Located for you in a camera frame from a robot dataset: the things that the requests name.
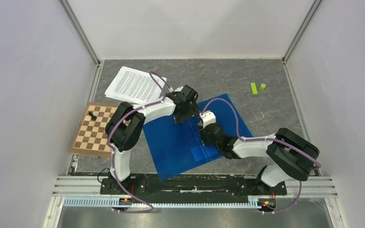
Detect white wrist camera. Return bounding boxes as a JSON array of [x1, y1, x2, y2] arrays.
[[169, 86, 183, 93], [199, 110, 216, 128]]

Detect white printed paper stack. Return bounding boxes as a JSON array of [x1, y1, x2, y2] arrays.
[[105, 66, 167, 104]]

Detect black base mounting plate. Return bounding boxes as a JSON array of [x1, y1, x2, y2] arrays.
[[100, 173, 287, 203]]

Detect black chess piece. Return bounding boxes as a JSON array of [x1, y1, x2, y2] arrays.
[[88, 112, 97, 121]]

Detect white slotted cable duct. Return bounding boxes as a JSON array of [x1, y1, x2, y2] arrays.
[[64, 197, 261, 209]]

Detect long green block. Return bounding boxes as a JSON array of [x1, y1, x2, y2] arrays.
[[250, 83, 258, 95]]

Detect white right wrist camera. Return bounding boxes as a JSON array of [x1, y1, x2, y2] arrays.
[[199, 110, 216, 128]]

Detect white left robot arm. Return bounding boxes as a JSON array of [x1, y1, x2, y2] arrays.
[[105, 85, 200, 194]]

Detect small green cube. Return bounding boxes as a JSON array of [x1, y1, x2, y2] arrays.
[[259, 84, 266, 91]]

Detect aluminium frame rails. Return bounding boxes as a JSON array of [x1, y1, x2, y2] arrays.
[[43, 0, 344, 228]]

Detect wooden chessboard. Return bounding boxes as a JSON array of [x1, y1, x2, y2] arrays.
[[69, 102, 119, 158]]

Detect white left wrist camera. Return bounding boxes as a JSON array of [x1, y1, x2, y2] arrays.
[[169, 86, 183, 93]]

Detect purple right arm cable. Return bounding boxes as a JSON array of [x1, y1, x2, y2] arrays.
[[201, 97, 322, 215]]

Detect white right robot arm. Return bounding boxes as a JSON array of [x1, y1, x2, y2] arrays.
[[198, 123, 321, 194]]

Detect blue plastic folder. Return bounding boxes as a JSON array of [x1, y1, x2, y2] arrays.
[[143, 94, 252, 181]]

